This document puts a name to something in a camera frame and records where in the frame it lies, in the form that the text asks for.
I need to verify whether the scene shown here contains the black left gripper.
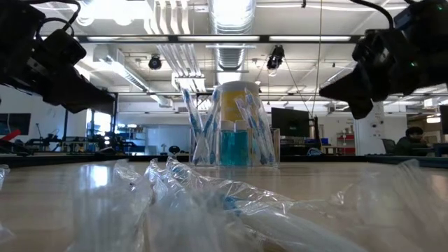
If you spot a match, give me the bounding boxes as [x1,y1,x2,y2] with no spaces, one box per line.
[0,52,116,114]

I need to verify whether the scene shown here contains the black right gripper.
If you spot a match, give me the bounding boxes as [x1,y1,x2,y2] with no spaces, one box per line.
[318,52,448,120]

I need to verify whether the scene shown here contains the clear acrylic organizer holder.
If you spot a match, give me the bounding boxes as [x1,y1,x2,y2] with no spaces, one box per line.
[188,126,281,167]

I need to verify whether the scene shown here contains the black metal rack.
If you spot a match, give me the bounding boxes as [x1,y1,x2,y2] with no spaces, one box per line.
[62,92,120,153]

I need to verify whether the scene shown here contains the white building column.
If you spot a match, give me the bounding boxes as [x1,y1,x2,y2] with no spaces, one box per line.
[353,101,385,155]

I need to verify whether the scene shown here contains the background workbench with equipment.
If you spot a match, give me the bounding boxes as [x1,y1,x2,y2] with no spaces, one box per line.
[24,131,148,155]

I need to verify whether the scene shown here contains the red shelf unit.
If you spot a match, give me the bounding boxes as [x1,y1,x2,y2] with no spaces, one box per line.
[336,132,356,155]

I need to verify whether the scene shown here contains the black computer monitor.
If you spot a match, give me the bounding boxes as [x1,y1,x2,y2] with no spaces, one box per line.
[0,113,32,137]
[436,104,448,136]
[271,106,312,138]

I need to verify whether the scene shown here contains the person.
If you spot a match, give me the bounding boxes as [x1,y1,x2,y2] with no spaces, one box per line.
[395,126,433,157]

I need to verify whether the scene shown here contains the yellow disinfecting wipes canister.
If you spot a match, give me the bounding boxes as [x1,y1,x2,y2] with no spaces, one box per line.
[219,80,260,165]

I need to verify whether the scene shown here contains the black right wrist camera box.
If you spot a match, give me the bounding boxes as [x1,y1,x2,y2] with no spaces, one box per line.
[351,29,398,71]

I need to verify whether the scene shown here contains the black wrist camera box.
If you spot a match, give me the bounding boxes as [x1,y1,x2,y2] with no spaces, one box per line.
[33,29,88,76]
[351,29,398,71]

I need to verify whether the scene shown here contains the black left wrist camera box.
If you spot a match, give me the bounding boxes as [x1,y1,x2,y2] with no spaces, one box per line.
[33,29,88,76]

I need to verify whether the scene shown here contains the black aluminium table frame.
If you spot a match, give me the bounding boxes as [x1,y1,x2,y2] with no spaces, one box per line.
[0,153,448,169]

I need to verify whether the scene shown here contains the black ceiling-hung camera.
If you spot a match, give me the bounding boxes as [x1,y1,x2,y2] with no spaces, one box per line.
[148,55,163,71]
[266,44,285,71]

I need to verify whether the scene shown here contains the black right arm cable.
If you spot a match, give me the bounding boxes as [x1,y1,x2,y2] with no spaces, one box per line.
[349,0,395,31]

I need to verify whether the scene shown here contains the silver ventilation duct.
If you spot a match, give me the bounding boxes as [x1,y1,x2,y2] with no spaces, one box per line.
[209,0,257,71]

